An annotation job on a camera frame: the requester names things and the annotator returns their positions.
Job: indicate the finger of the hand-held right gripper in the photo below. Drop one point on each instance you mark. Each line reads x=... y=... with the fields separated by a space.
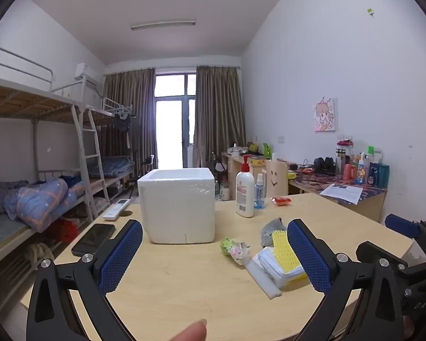
x=369 y=250
x=401 y=224

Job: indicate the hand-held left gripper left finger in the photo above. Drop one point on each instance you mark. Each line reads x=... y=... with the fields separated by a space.
x=122 y=252

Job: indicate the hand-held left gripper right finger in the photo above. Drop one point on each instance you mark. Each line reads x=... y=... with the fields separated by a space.
x=312 y=255

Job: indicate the yellow bristled sponge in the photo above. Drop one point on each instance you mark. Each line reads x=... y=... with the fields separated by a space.
x=285 y=252

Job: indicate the white towel stack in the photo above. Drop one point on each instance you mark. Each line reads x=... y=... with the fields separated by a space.
x=273 y=270

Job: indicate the grey sock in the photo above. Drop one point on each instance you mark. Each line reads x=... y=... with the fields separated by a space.
x=271 y=229

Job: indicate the white foam box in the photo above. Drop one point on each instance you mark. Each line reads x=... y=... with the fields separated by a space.
x=177 y=209

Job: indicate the green pink candy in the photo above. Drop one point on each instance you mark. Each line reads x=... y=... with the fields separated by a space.
x=236 y=250

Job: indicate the person's left hand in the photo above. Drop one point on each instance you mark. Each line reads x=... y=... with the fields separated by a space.
x=190 y=332

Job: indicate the black smartphone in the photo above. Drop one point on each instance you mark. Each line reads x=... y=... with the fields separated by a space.
x=94 y=239

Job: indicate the desk with patterned cloth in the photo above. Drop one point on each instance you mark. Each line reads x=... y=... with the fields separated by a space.
x=372 y=199

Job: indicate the white remote control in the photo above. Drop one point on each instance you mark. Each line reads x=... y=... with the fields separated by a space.
x=116 y=209

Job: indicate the red plastic bag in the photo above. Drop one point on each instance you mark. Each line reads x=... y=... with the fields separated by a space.
x=64 y=231

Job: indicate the red snack packet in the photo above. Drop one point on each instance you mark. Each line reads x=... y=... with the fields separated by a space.
x=281 y=201

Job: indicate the printed paper sheet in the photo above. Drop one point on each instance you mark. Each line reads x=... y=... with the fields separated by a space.
x=340 y=193

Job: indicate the cluster of toiletry bottles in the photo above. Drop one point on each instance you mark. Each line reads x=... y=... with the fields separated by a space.
x=362 y=170

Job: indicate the white metal bunk bed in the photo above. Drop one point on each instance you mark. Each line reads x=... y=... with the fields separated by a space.
x=108 y=181
x=21 y=99

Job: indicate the clear blue spray bottle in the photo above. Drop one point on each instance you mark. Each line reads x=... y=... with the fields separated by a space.
x=260 y=195

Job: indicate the yellow bowl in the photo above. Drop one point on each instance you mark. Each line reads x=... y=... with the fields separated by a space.
x=291 y=175

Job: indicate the wooden chair with smiley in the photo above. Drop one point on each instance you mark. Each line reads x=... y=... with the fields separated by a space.
x=275 y=181

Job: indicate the beige crumpled cloth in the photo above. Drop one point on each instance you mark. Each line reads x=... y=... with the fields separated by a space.
x=39 y=252

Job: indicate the black folding chair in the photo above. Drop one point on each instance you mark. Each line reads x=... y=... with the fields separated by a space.
x=143 y=170

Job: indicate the folded blue plaid bedding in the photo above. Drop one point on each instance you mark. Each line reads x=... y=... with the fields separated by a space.
x=110 y=167

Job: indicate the black headphones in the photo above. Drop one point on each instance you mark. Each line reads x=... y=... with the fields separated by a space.
x=324 y=165

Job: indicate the white lotion pump bottle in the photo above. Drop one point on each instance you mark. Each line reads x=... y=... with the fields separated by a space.
x=245 y=191

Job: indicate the blue plaid quilt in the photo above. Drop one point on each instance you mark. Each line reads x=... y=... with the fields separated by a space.
x=39 y=202

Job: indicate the white metal bed ladder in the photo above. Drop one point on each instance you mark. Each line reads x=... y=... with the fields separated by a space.
x=91 y=156

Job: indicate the yellow flat box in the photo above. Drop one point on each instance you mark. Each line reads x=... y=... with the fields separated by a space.
x=256 y=161

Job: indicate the green bag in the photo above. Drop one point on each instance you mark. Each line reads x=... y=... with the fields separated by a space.
x=267 y=151

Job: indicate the hanging dark clothes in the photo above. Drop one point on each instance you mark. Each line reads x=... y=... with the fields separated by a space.
x=122 y=128

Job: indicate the glass balcony door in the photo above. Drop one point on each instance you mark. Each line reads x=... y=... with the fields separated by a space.
x=170 y=131

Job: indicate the brown curtain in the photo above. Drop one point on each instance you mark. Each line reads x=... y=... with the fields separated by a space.
x=218 y=113
x=131 y=113

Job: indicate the blue clothes hanger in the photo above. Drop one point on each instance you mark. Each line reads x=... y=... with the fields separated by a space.
x=122 y=108

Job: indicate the white air conditioner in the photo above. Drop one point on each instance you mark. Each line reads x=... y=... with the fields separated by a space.
x=88 y=74

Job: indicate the ceiling tube lamp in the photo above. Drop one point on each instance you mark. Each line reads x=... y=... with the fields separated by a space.
x=163 y=25

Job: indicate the white wall socket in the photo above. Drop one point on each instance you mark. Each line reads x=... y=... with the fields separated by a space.
x=344 y=137

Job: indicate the cartoon wall poster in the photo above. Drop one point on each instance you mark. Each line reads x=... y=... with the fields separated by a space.
x=326 y=114

